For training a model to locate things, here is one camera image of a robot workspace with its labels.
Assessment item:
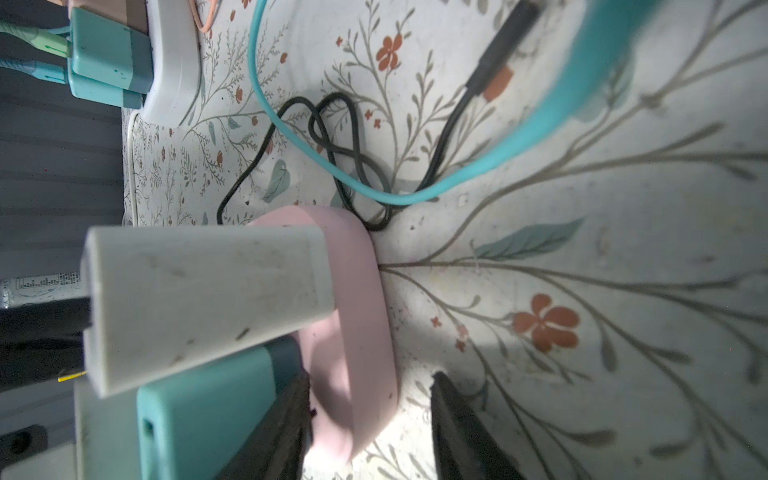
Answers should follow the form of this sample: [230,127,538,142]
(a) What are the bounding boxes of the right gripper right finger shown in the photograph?
[430,372,523,480]

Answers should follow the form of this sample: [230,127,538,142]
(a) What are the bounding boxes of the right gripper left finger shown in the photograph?
[215,371,312,480]

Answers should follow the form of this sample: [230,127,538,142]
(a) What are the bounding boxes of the teal charger plug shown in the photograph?
[74,335,304,480]

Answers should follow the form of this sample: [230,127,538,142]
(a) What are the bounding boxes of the pink power strip cube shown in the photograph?
[253,206,399,472]

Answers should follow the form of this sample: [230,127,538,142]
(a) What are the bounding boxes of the white charger plug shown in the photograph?
[81,225,336,398]

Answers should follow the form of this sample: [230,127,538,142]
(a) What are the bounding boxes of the teal chargers on white cube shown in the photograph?
[67,7,153,109]

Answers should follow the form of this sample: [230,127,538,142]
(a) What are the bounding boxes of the white power strip cube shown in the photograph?
[139,0,201,127]

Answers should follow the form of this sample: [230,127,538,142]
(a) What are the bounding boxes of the black cable of white charger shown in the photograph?
[215,0,541,232]

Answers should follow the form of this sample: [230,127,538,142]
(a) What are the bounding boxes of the teal cable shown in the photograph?
[247,0,661,207]

